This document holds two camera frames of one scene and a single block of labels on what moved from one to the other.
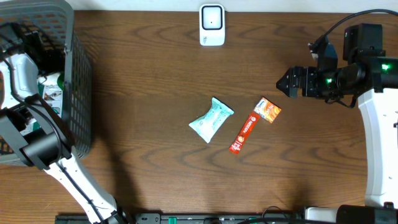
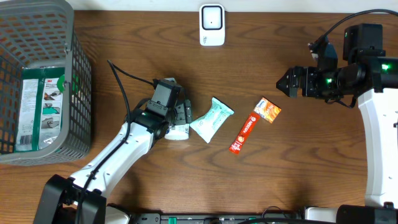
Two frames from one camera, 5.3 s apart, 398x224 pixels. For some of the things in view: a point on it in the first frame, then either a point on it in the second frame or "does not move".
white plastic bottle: x=51 y=84 to x=178 y=132
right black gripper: x=295 y=73 does not move
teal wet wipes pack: x=207 y=125 does not move
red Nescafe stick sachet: x=244 y=133 does not move
